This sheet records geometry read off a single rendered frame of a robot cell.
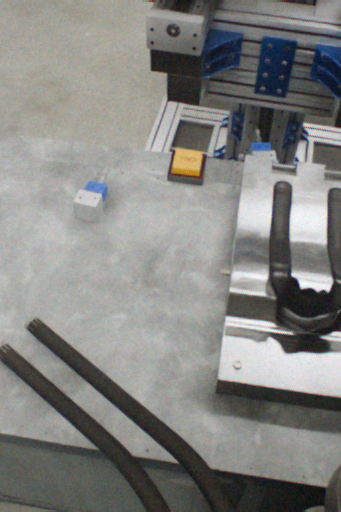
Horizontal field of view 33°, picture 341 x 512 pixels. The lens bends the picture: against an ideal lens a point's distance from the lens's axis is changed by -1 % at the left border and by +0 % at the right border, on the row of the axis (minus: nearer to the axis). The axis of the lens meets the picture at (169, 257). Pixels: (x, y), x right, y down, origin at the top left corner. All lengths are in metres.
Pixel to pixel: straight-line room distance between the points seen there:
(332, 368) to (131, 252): 0.46
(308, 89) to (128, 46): 1.61
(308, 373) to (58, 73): 2.26
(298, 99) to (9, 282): 0.94
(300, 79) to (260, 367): 0.89
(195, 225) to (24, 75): 1.91
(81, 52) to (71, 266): 2.03
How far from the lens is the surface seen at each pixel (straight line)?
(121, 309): 1.12
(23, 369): 1.04
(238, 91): 1.68
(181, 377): 1.05
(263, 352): 1.02
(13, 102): 2.85
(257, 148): 1.34
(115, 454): 0.92
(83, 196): 1.22
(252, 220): 1.14
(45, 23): 3.34
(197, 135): 2.29
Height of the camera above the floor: 1.76
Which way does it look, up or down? 54 degrees down
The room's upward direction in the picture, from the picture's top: 1 degrees clockwise
